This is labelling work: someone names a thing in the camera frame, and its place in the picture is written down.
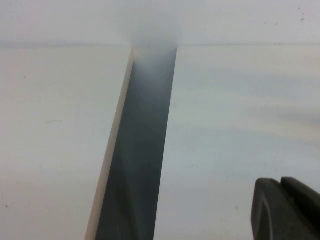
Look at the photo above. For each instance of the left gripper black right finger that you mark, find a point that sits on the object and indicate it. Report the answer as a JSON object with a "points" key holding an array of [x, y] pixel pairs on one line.
{"points": [[305, 212]]}

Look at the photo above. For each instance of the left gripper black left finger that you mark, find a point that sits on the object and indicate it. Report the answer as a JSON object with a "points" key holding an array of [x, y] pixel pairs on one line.
{"points": [[267, 212]]}

